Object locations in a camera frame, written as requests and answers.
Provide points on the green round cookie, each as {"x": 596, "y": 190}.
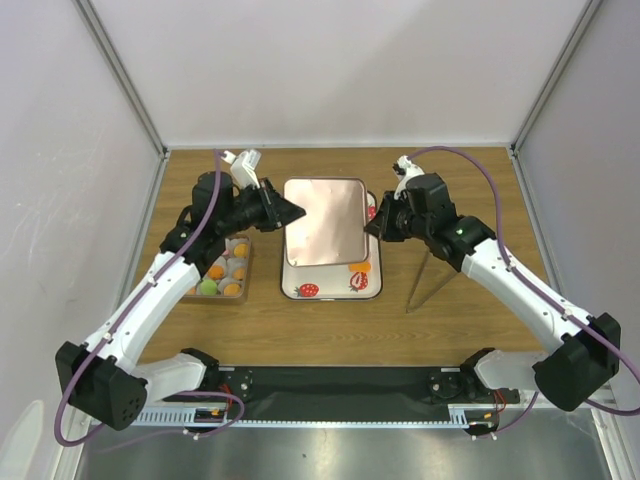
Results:
{"x": 208, "y": 287}

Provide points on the orange biscuit under green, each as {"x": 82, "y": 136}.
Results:
{"x": 232, "y": 290}

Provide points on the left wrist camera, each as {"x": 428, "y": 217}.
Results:
{"x": 243, "y": 167}

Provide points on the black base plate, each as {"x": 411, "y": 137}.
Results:
{"x": 391, "y": 394}

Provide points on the left aluminium frame post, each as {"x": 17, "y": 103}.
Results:
{"x": 106, "y": 47}

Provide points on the aluminium frame post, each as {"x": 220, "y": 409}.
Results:
{"x": 106, "y": 47}
{"x": 566, "y": 53}

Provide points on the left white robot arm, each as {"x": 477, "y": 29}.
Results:
{"x": 102, "y": 376}

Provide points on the brown tin lid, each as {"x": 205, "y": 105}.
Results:
{"x": 332, "y": 230}

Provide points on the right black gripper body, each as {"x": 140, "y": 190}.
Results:
{"x": 407, "y": 224}

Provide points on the white strawberry tray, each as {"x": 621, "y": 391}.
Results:
{"x": 333, "y": 282}

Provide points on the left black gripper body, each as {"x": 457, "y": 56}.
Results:
{"x": 255, "y": 209}

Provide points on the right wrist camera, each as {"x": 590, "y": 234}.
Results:
{"x": 405, "y": 170}

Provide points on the orange round biscuit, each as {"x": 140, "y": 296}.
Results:
{"x": 241, "y": 250}

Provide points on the right aluminium frame post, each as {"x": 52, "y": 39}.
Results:
{"x": 566, "y": 53}

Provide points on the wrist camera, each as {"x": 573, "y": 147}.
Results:
{"x": 405, "y": 170}
{"x": 243, "y": 167}

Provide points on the orange fish cookie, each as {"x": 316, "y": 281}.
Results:
{"x": 362, "y": 267}

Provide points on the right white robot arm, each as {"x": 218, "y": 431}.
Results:
{"x": 579, "y": 345}

